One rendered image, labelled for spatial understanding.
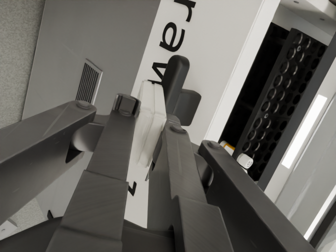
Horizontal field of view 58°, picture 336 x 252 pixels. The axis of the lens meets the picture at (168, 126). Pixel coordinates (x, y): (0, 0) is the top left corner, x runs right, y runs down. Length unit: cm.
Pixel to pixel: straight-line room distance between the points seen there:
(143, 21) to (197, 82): 33
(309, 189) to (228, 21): 19
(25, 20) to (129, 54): 60
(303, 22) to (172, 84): 27
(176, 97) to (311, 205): 18
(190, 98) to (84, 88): 49
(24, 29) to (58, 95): 34
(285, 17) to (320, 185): 20
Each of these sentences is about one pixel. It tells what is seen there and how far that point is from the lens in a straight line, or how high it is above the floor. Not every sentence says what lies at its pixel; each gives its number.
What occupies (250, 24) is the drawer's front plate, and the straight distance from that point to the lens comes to 22.
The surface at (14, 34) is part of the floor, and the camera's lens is 111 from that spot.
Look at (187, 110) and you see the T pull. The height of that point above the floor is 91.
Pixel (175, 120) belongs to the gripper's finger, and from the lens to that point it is 17.
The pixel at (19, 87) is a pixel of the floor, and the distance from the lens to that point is 117.
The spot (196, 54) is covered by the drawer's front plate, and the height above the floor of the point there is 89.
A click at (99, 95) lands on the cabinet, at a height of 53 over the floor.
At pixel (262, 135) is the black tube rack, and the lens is 36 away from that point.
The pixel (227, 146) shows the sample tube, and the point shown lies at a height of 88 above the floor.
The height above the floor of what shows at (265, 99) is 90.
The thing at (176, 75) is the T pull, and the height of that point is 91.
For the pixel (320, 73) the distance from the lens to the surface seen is 34.
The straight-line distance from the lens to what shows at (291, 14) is 42.
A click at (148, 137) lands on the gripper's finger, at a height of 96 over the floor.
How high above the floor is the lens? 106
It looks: 43 degrees down
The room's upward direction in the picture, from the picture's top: 129 degrees clockwise
